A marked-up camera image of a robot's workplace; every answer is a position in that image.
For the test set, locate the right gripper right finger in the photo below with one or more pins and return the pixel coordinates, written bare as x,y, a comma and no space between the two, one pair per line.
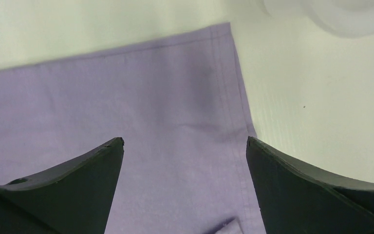
296,197

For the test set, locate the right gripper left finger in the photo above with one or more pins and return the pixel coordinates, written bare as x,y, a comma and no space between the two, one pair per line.
74,197

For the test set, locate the purple t shirt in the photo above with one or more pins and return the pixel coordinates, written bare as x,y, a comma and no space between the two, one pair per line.
179,103

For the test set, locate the white plastic basket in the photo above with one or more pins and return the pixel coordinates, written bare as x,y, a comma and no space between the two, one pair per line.
344,18

